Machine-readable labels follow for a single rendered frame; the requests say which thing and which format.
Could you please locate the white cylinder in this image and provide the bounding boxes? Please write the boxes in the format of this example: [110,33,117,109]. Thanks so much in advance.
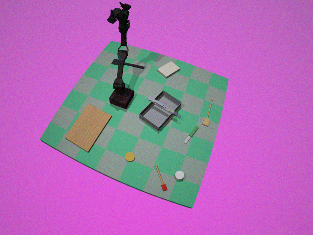
[174,171,184,181]

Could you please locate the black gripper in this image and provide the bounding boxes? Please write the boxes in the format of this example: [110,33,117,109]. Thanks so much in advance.
[107,2,131,24]

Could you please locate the yellow round disc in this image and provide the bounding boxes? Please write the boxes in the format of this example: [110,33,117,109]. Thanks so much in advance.
[125,152,135,162]

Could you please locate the wooden board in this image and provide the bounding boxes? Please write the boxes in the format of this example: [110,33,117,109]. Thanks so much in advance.
[65,104,112,152]

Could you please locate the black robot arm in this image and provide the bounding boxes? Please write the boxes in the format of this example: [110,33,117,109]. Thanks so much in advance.
[113,8,130,95]

